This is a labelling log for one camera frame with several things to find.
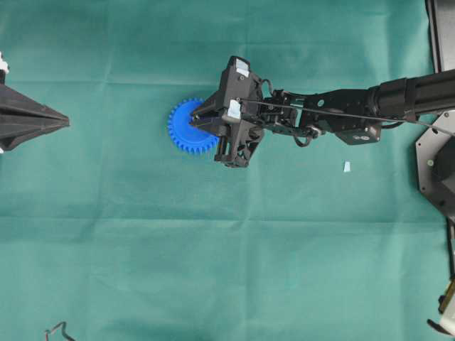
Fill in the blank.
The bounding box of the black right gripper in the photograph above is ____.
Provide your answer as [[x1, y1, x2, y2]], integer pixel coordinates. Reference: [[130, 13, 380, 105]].
[[190, 56, 264, 168]]

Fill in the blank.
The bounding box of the blue plastic gear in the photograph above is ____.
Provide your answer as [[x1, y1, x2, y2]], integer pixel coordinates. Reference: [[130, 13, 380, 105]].
[[167, 98, 219, 154]]

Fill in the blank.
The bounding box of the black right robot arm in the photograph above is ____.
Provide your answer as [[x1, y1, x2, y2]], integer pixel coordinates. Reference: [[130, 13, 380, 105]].
[[190, 56, 454, 168]]

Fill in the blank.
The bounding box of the green table cloth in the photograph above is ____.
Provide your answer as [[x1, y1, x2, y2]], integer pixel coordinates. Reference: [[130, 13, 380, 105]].
[[1, 1, 449, 340]]

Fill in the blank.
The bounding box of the black left gripper tip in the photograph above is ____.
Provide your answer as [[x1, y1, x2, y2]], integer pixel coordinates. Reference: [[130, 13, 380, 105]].
[[1, 84, 70, 153]]

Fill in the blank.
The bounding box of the white clamp bottom right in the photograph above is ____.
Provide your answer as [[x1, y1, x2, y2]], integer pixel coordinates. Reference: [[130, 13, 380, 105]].
[[427, 279, 454, 337]]

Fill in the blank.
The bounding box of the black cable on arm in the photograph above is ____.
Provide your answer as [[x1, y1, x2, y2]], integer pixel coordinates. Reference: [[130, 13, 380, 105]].
[[238, 97, 455, 138]]

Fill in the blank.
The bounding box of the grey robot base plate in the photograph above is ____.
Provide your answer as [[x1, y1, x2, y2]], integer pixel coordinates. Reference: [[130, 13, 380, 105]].
[[415, 129, 454, 221]]

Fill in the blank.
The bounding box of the black frame top right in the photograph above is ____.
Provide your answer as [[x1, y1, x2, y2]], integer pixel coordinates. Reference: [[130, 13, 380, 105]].
[[425, 0, 455, 73]]

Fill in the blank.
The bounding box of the thin grey wire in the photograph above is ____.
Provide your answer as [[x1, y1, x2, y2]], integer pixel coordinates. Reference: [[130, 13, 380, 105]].
[[44, 321, 76, 341]]

